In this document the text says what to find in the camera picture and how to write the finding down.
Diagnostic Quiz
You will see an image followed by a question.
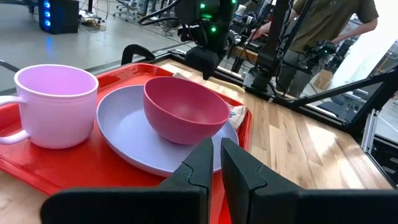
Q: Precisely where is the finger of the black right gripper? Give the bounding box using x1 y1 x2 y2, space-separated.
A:
205 49 225 80
185 46 208 80

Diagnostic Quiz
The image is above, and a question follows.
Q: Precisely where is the pink plastic mug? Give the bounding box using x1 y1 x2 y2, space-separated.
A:
0 63 100 149

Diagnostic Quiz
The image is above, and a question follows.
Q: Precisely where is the person's hand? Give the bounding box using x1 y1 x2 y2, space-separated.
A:
249 21 272 40

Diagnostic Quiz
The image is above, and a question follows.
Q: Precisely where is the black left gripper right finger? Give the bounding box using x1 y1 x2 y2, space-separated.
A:
220 138 398 224

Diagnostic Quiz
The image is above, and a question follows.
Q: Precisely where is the person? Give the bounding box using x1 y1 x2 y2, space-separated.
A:
248 0 379 99

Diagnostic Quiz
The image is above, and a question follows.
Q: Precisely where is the brown cardboard box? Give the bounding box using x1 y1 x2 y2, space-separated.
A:
312 68 334 91

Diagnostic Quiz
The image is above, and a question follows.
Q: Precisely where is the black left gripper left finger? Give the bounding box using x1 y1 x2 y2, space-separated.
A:
40 138 215 224

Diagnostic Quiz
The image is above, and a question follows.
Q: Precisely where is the black computer tower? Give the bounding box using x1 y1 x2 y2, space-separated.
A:
37 0 80 35

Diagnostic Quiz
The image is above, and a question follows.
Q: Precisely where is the magenta plastic bowl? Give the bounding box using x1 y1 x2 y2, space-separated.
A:
143 76 231 146

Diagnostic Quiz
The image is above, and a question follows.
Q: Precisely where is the lavender plastic plate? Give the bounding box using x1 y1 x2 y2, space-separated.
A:
96 84 239 178

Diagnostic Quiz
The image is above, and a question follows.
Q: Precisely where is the red plastic tray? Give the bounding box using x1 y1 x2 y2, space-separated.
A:
0 62 253 224

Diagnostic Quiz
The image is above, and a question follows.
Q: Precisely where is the silver aluminium extrusion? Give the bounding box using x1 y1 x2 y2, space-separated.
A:
361 108 381 156

